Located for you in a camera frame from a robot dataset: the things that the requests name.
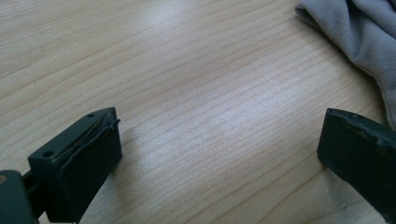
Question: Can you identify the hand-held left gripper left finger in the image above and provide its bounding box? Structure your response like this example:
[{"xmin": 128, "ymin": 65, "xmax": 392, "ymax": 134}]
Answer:
[{"xmin": 27, "ymin": 106, "xmax": 123, "ymax": 224}]

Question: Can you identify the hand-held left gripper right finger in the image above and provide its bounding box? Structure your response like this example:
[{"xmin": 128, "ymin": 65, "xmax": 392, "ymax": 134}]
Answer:
[{"xmin": 317, "ymin": 107, "xmax": 396, "ymax": 224}]

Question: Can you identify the grey cloth garment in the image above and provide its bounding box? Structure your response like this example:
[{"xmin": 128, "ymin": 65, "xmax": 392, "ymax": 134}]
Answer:
[{"xmin": 294, "ymin": 0, "xmax": 396, "ymax": 131}]

